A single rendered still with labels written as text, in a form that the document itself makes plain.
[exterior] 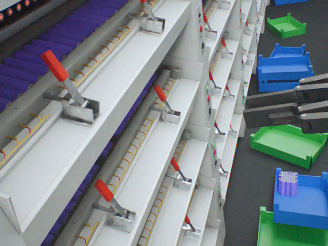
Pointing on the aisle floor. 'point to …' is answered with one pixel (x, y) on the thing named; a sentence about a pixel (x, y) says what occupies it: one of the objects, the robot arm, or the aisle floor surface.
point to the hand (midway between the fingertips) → (269, 109)
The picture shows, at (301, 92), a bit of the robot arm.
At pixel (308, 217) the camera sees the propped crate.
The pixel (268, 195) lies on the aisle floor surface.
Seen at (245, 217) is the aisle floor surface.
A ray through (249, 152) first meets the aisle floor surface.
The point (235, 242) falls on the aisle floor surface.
